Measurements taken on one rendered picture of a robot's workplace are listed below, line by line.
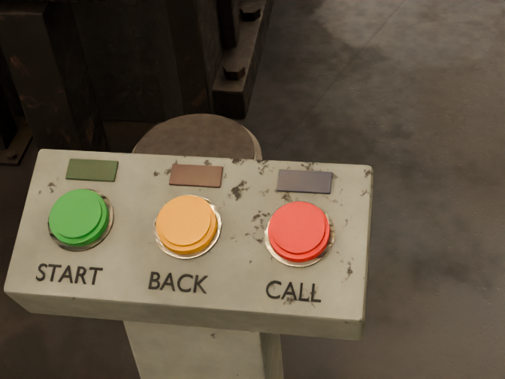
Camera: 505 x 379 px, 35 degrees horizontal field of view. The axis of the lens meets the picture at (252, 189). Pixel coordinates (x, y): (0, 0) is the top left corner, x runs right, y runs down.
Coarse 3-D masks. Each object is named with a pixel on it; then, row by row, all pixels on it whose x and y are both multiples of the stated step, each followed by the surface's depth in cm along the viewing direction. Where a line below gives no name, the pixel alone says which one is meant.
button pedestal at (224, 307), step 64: (64, 192) 57; (128, 192) 56; (192, 192) 55; (256, 192) 55; (64, 256) 54; (128, 256) 54; (192, 256) 53; (256, 256) 53; (320, 256) 52; (128, 320) 57; (192, 320) 55; (256, 320) 53; (320, 320) 51
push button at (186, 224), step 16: (176, 208) 54; (192, 208) 54; (208, 208) 54; (160, 224) 53; (176, 224) 53; (192, 224) 53; (208, 224) 53; (176, 240) 53; (192, 240) 53; (208, 240) 53
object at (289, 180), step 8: (280, 176) 55; (288, 176) 55; (296, 176) 55; (304, 176) 55; (312, 176) 55; (320, 176) 54; (328, 176) 54; (280, 184) 55; (288, 184) 54; (296, 184) 54; (304, 184) 54; (312, 184) 54; (320, 184) 54; (328, 184) 54; (296, 192) 54; (304, 192) 54; (312, 192) 54; (320, 192) 54; (328, 192) 54
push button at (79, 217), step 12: (72, 192) 56; (84, 192) 55; (60, 204) 55; (72, 204) 55; (84, 204) 55; (96, 204) 55; (60, 216) 55; (72, 216) 54; (84, 216) 54; (96, 216) 54; (108, 216) 55; (60, 228) 54; (72, 228) 54; (84, 228) 54; (96, 228) 54; (60, 240) 54; (72, 240) 54; (84, 240) 54
